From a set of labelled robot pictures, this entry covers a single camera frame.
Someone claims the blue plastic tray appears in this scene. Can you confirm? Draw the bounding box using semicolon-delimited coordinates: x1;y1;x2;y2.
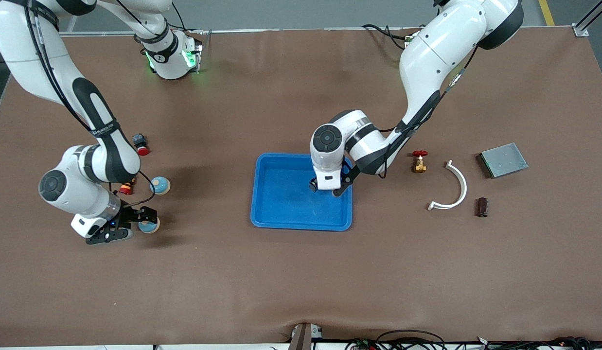
250;153;353;231

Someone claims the white curved plastic clip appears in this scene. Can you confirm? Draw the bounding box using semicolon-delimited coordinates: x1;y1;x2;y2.
427;160;468;211

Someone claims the grey metal box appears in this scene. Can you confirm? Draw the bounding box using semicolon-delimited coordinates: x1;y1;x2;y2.
478;142;529;179

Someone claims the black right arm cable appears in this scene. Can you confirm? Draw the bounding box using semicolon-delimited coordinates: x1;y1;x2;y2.
24;0;158;209

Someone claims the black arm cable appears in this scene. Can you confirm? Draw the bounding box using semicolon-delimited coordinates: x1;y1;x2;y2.
24;0;158;209
379;46;477;178

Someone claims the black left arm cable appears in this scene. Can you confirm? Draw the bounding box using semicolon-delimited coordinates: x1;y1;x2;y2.
379;46;477;178

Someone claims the metal table edge bracket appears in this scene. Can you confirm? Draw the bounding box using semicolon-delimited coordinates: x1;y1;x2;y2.
287;322;324;350

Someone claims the black base power cable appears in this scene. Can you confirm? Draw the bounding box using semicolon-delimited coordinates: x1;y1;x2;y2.
170;4;204;34
362;23;409;49

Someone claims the black looped cable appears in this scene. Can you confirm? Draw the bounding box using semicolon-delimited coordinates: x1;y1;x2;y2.
376;330;446;350

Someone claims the black cable bundle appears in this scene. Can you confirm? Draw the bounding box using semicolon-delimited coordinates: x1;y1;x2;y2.
476;335;602;350

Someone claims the aluminium frame post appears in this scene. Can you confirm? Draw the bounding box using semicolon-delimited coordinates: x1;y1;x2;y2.
573;0;602;37

